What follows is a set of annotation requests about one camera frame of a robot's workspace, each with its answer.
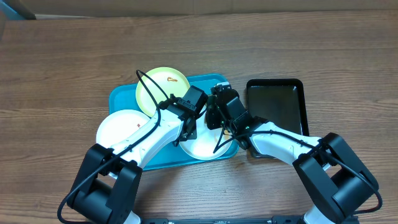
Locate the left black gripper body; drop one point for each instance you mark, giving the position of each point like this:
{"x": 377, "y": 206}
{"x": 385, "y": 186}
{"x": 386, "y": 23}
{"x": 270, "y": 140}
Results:
{"x": 193, "y": 136}

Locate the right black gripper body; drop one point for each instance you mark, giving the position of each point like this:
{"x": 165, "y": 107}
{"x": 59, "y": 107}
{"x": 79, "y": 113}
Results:
{"x": 213, "y": 116}

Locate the white plate with orange stain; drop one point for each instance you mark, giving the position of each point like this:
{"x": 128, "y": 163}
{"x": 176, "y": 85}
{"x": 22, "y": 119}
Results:
{"x": 207, "y": 144}

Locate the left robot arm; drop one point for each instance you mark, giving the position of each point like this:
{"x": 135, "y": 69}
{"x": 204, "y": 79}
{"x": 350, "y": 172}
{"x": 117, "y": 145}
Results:
{"x": 105, "y": 188}

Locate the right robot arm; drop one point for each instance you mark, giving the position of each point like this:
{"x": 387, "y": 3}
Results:
{"x": 338, "y": 183}

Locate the black water tray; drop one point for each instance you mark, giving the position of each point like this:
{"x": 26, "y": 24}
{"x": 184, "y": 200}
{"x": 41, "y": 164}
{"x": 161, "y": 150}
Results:
{"x": 281, "y": 101}

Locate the teal plastic tray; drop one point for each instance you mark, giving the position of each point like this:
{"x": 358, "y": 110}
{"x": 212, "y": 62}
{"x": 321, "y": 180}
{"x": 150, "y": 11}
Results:
{"x": 124, "y": 98}

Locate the yellow-green plate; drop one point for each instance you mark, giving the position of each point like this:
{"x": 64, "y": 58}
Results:
{"x": 169, "y": 79}

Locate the white plate with red stain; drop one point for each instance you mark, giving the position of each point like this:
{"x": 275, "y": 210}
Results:
{"x": 119, "y": 126}

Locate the dark corner object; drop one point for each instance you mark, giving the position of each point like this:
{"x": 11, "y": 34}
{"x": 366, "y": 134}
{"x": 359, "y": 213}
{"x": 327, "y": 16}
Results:
{"x": 16, "y": 10}

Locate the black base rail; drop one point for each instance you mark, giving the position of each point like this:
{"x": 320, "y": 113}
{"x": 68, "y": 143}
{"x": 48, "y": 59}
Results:
{"x": 289, "y": 219}

